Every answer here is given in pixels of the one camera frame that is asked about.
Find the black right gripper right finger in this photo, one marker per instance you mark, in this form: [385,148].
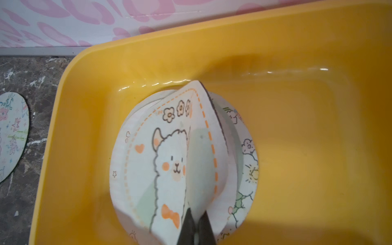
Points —
[205,232]

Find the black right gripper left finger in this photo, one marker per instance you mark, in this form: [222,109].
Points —
[187,234]

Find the yellow plastic storage box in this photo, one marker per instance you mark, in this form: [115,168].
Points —
[313,84]

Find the white alpaca coaster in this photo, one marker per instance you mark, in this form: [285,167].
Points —
[177,158]

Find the white butterfly pattern coaster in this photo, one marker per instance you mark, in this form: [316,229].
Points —
[248,168]

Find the white butterfly doodle coaster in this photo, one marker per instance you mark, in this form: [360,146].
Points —
[14,131]

